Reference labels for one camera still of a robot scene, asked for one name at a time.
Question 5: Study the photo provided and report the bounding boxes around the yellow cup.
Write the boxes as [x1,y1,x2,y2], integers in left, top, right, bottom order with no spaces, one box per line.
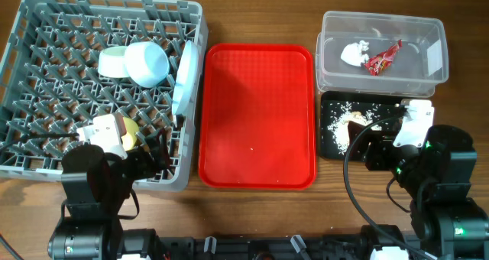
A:
[121,117,139,151]

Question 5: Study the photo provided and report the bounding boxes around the food scraps rice and nuts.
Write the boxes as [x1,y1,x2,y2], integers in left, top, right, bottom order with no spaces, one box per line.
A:
[326,101,380,156]

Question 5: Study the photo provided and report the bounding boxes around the large light blue plate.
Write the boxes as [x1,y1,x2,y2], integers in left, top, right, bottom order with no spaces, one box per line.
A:
[171,41,199,115]

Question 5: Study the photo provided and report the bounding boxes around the red snack wrapper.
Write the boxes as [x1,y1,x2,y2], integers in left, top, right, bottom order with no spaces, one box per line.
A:
[364,40,402,76]

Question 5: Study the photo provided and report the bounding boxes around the light blue bowl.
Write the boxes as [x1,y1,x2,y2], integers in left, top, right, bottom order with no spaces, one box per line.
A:
[124,41,170,88]

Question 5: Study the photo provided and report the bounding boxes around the white napkin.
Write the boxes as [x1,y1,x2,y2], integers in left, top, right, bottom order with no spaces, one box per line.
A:
[340,41,370,67]

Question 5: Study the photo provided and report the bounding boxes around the green saucer plate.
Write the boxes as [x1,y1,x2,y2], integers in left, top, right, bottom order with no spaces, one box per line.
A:
[97,46,129,78]

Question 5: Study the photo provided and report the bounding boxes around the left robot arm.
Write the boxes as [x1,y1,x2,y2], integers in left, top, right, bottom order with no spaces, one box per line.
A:
[47,129,170,259]

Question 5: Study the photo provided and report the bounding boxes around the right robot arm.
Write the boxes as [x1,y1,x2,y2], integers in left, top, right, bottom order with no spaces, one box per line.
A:
[346,122,488,259]

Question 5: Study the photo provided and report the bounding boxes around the grey dishwasher rack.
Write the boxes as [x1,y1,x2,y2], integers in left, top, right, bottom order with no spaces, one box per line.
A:
[1,0,209,192]

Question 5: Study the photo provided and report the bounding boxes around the black tray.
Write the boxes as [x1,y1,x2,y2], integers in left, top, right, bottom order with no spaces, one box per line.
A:
[319,91,402,160]

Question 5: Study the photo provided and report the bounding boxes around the clear plastic bin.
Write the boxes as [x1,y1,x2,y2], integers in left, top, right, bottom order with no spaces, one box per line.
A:
[316,11,449,98]

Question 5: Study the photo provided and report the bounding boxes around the red plastic tray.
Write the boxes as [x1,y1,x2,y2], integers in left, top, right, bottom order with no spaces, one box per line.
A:
[199,43,316,190]

